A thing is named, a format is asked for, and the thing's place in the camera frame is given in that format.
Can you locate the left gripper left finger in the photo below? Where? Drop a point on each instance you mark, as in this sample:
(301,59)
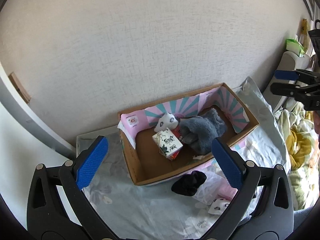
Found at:
(57,207)

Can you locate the floral light blue pillow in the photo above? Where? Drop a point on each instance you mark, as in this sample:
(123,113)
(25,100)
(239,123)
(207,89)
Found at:
(154,211)

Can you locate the grey blue plush cloth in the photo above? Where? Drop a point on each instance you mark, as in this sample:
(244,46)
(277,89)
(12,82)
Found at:
(199,131)

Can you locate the floral yellow green blanket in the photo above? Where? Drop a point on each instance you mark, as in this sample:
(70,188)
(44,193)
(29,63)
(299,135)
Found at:
(297,129)

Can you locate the white patterned tissue pack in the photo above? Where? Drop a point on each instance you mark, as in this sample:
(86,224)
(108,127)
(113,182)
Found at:
(168,144)

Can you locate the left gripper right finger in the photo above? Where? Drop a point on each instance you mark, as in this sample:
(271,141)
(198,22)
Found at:
(262,207)

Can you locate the cardboard box pink lining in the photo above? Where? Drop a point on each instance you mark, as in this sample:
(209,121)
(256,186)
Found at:
(144,161)

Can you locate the pink fluffy sock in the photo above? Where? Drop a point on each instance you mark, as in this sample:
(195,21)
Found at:
(227,192)

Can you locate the green tissue pack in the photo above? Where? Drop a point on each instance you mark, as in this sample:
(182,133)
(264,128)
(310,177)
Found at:
(294,46)

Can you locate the red snack packet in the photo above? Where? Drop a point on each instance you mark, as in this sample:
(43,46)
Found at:
(177,133)

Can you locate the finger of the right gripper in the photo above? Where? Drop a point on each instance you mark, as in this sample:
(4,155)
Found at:
(295,76)
(294,91)

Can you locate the black sock ball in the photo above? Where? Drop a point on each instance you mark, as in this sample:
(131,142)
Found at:
(189,184)

